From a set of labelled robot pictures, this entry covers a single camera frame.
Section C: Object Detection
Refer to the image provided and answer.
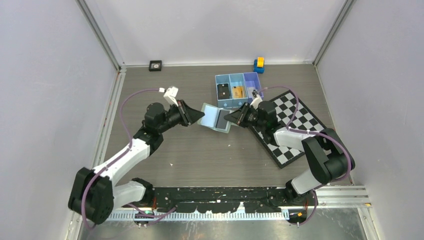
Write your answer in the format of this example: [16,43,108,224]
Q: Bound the small black square box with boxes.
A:
[148,60,163,72]

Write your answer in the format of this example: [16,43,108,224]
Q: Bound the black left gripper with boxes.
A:
[158,100,205,134]

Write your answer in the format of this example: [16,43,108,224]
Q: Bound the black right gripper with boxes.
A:
[224,102,266,130]

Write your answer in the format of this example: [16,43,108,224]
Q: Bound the blue yellow toy block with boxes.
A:
[253,57,265,74]

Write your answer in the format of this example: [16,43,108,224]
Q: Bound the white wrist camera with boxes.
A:
[250,89,263,109]
[158,86,179,106]

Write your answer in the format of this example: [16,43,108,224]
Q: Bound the aluminium frame rail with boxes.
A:
[133,185,372,214]

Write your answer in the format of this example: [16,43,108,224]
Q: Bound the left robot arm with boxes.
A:
[67,100,205,225]

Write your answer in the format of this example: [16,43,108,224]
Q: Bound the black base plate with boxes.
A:
[131,186,315,214]

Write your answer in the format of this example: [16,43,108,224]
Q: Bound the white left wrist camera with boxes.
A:
[158,86,179,106]

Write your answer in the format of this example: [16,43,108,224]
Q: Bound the mint green card holder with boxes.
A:
[197,103,233,134]

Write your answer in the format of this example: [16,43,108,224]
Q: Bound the black card in tray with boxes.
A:
[216,83,231,100]

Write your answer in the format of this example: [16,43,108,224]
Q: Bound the orange card in tray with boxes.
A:
[231,86,246,99]

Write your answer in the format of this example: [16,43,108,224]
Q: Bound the dark grey card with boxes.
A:
[215,109,231,130]

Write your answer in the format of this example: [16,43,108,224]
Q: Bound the blue three-compartment tray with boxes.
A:
[214,72,262,109]

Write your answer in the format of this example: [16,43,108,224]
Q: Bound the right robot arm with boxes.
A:
[224,101,355,205]

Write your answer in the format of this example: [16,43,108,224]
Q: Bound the black white checkerboard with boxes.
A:
[249,89,332,170]

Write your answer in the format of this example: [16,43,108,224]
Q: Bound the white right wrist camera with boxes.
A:
[250,89,263,109]

